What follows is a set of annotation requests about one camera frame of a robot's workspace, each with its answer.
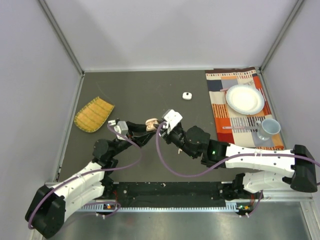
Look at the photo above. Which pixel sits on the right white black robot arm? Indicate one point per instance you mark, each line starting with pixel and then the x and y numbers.
pixel 273 169

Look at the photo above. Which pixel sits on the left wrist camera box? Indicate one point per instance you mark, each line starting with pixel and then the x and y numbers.
pixel 119 128

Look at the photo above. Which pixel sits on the yellow woven mat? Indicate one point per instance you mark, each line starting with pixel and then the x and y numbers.
pixel 93 115

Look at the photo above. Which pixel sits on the patterned orange placemat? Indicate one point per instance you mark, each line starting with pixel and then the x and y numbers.
pixel 218 81

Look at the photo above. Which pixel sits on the grey slotted cable duct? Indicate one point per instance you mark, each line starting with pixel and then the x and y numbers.
pixel 229 207

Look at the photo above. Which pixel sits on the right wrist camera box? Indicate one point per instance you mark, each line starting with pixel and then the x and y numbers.
pixel 172 118

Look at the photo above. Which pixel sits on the white earbud charging case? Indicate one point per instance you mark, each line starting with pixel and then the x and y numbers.
pixel 187 96

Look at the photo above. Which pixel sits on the pale blue cup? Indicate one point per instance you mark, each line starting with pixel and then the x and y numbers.
pixel 267 128

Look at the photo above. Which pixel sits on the white paper plate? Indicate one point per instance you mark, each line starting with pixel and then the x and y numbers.
pixel 245 99

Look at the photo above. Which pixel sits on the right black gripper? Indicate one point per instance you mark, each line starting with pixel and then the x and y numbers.
pixel 167 137

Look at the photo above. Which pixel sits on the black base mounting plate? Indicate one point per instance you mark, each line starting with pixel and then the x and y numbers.
pixel 171 201

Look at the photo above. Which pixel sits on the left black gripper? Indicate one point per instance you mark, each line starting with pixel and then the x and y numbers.
pixel 138 134

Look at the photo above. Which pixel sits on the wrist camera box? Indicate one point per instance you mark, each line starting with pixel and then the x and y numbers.
pixel 119 128
pixel 172 118

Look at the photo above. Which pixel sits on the pink handled fork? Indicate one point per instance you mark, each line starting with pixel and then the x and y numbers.
pixel 240 127

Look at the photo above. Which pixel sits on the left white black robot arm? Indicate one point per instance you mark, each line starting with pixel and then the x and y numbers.
pixel 53 205

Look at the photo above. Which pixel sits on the aluminium front rail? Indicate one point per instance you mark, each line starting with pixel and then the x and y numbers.
pixel 275 197

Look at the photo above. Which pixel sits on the pink earbud charging case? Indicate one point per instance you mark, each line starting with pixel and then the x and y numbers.
pixel 151 124

